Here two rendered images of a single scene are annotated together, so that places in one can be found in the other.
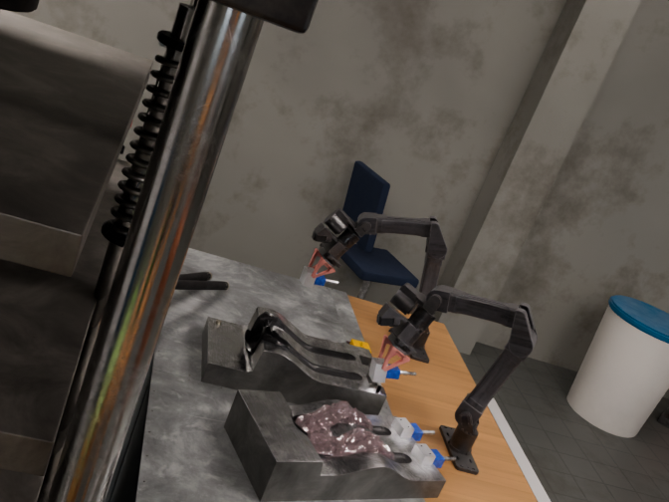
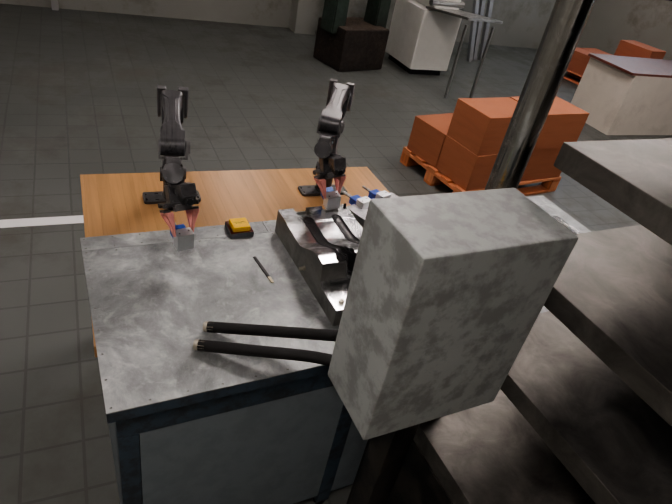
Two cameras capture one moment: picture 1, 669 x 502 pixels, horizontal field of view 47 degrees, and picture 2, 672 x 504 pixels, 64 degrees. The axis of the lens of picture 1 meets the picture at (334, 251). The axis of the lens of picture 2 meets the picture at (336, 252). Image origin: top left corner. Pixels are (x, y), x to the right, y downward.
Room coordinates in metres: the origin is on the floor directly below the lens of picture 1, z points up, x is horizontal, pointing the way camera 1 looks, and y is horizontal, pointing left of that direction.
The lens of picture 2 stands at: (2.38, 1.40, 1.87)
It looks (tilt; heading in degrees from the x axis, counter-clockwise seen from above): 34 degrees down; 254
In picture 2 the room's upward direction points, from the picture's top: 12 degrees clockwise
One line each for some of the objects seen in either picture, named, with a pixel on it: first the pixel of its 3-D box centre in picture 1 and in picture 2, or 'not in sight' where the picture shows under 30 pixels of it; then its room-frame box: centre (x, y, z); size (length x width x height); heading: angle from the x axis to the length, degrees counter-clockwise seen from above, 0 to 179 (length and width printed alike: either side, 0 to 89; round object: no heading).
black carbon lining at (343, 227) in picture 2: (306, 346); (343, 237); (1.97, -0.02, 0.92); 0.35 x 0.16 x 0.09; 106
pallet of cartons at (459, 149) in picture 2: not in sight; (491, 138); (0.23, -2.45, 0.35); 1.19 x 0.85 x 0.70; 17
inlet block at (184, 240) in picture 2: (321, 279); (178, 230); (2.48, 0.01, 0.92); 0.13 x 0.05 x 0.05; 115
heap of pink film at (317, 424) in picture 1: (346, 428); not in sight; (1.66, -0.19, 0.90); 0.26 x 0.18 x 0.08; 123
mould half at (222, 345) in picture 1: (294, 357); (340, 252); (1.98, -0.01, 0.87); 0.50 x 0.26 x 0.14; 106
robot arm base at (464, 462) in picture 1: (463, 438); (324, 182); (1.95, -0.53, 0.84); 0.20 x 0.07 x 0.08; 14
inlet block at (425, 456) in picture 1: (435, 458); (374, 193); (1.77, -0.44, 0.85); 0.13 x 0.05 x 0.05; 123
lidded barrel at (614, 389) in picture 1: (627, 367); not in sight; (4.57, -1.96, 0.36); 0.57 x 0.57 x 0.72
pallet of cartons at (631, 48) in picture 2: not in sight; (609, 63); (-3.00, -5.77, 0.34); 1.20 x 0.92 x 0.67; 104
